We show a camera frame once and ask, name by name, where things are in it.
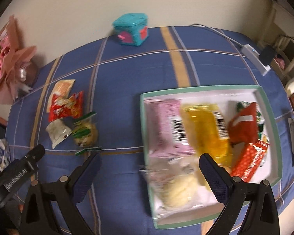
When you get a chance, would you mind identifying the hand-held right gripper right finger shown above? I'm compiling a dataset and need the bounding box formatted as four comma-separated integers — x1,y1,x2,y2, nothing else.
198,153,281,235

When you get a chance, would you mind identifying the green snack packet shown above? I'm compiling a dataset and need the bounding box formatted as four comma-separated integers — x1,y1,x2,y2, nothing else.
235,101,270,144

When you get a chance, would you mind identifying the black power adapter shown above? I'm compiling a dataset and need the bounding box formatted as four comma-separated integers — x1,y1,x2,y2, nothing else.
259,45,277,66

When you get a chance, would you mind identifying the dark red snack packet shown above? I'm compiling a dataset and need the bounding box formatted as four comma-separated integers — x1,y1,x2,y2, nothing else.
228,102,259,147

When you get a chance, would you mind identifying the yellow snack packet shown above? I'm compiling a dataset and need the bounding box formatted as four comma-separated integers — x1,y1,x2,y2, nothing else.
180,103,233,167

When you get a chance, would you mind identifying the orange-red snack packet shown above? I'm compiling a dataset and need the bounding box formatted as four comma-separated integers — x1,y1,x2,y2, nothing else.
230,139,270,183

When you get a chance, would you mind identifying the blue plaid bed sheet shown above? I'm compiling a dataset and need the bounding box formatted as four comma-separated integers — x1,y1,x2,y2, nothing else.
5,26,294,235

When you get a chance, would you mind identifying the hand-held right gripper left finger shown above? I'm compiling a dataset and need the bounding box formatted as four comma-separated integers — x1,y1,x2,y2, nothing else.
20,152,102,235

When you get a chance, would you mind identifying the white power strip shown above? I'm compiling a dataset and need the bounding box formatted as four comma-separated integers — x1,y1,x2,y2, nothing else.
241,44,271,76

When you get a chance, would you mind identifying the green white cookie packet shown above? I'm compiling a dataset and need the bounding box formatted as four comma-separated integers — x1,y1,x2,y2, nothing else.
72,111,102,156

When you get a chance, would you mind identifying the white shelf unit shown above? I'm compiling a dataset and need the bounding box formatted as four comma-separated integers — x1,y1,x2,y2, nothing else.
260,0,294,89

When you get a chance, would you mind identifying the small white snack packet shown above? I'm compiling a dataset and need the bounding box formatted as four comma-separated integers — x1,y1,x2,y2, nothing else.
45,119,73,150

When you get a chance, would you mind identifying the teal box with pink hearts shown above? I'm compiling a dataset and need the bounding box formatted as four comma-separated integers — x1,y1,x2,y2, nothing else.
112,13,150,47

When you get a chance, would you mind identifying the red white snack packet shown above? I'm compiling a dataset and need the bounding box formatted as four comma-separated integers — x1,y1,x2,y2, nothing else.
48,91,85,123

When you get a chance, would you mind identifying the bun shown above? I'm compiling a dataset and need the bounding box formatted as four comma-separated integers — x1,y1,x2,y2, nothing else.
140,157,218,218

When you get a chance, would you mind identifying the pale orange snack packet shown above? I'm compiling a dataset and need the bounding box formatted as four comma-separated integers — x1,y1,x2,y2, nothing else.
49,79,76,112

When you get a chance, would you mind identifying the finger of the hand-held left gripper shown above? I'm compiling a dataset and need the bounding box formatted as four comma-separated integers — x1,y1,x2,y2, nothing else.
16,144,46,168

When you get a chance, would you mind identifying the white blue wrapper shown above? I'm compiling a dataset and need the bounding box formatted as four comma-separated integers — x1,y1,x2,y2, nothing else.
0,138,13,172

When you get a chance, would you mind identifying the white box with green rim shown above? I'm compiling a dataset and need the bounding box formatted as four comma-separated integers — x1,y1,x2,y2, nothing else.
140,85,283,230

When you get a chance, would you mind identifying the pink snack packet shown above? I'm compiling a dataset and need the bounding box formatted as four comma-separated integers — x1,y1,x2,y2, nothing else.
144,99,196,157

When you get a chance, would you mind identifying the pink paper flower bouquet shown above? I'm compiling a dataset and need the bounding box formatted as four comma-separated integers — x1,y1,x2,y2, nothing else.
0,15,38,106

